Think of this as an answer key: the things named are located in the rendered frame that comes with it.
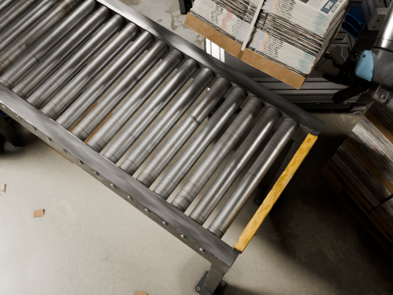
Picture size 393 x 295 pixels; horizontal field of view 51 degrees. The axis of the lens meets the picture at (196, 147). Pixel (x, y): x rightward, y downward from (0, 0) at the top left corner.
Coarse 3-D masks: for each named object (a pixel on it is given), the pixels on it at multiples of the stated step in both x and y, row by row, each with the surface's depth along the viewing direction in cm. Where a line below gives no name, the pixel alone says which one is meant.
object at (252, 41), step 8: (256, 0) 106; (264, 0) 105; (272, 0) 104; (248, 8) 109; (256, 8) 108; (264, 8) 106; (248, 16) 110; (264, 16) 108; (248, 24) 112; (256, 24) 110; (264, 24) 109; (240, 32) 114; (256, 32) 112; (240, 40) 116; (248, 40) 115; (256, 40) 113; (248, 48) 116
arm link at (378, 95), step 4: (380, 84) 121; (376, 88) 122; (380, 88) 121; (384, 88) 120; (388, 88) 120; (392, 88) 120; (376, 92) 122; (380, 92) 121; (384, 92) 121; (388, 92) 120; (372, 96) 124; (376, 96) 122; (380, 96) 122; (384, 96) 121; (388, 96) 120; (376, 100) 124; (380, 100) 123; (384, 100) 122
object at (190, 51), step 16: (96, 0) 150; (112, 0) 150; (112, 16) 152; (128, 16) 147; (144, 16) 147; (160, 32) 145; (176, 48) 142; (192, 48) 142; (208, 64) 139; (224, 64) 139; (240, 80) 137; (224, 96) 147; (256, 96) 135; (272, 96) 135; (288, 112) 132; (304, 112) 132; (304, 128) 132; (320, 128) 130
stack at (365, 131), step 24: (360, 120) 158; (384, 120) 147; (360, 144) 166; (384, 144) 153; (360, 168) 176; (384, 168) 162; (336, 192) 204; (360, 192) 186; (384, 192) 171; (360, 216) 199; (384, 216) 179; (384, 240) 194
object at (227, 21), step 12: (204, 0) 114; (216, 0) 112; (228, 0) 110; (240, 0) 109; (192, 12) 118; (204, 12) 116; (216, 12) 115; (228, 12) 113; (240, 12) 110; (216, 24) 117; (228, 24) 115; (240, 24) 113; (228, 36) 117
